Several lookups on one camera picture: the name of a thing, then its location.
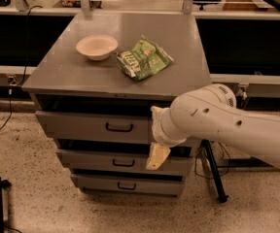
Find green chip bag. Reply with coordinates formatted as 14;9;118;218
117;35;174;81

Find grey middle drawer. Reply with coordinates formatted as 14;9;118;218
56;150;193;177

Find grey drawer cabinet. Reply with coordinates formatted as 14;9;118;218
23;13;210;184

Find grey top drawer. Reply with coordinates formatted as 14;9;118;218
36;111;155;145

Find black cable left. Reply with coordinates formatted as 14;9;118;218
0;5;45;143

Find black floor cables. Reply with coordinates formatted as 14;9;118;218
193;141;231;181

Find white paper bowl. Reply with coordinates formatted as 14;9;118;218
76;35;118;61

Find grey drawer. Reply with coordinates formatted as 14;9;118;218
70;174;184;196
36;111;155;145
56;150;193;177

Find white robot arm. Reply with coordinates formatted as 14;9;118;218
147;83;280;170

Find black metal stand leg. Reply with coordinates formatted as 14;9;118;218
201;140;272;203

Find grey bottom drawer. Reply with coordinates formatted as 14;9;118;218
70;174;184;196

